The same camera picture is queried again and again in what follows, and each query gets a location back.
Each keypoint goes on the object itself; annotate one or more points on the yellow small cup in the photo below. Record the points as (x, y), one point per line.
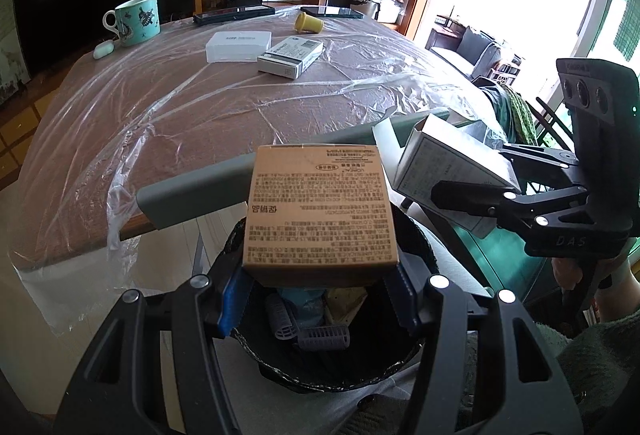
(307, 22)

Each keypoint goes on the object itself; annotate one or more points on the white earbuds case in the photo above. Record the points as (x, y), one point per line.
(104, 50)

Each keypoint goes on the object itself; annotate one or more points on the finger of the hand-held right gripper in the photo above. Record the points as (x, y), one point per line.
(465, 197)
(545, 160)

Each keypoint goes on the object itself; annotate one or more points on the teal patterned mug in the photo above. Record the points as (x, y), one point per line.
(137, 22)

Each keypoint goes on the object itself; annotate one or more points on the black phone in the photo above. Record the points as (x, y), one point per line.
(332, 12)

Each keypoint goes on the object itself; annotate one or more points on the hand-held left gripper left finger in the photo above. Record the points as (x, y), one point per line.
(232, 300)

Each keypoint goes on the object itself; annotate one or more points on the person's right hand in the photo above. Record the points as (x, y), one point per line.
(559, 272)

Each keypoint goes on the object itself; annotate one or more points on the black trash bin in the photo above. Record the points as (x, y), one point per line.
(350, 365)

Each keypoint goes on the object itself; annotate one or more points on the white flat box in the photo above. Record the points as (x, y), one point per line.
(239, 47)

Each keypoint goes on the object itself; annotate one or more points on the person's right forearm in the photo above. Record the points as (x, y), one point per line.
(610, 365)

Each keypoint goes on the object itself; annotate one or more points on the blue and white bag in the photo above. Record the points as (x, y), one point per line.
(305, 302)

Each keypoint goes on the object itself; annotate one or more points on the white printed carton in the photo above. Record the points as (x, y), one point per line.
(440, 165)

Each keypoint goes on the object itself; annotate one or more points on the grey sofa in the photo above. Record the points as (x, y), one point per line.
(470, 52)

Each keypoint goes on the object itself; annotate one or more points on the tan cardboard box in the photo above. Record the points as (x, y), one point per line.
(320, 215)

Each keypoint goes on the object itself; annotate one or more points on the purple hair roller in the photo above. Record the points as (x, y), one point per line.
(282, 315)
(325, 337)

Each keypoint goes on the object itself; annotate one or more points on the pile of bags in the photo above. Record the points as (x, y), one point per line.
(372, 2)

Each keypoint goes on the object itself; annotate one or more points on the black tablet in case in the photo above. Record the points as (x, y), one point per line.
(232, 14)

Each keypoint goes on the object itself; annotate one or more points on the brown paper scrap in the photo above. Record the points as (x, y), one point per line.
(345, 307)

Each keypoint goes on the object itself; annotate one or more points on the grey and white carton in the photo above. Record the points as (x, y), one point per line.
(290, 57)

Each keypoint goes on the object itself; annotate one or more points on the green checked cloth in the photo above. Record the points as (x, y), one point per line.
(520, 115)

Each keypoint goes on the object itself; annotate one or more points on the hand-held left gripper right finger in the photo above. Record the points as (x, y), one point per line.
(400, 295)

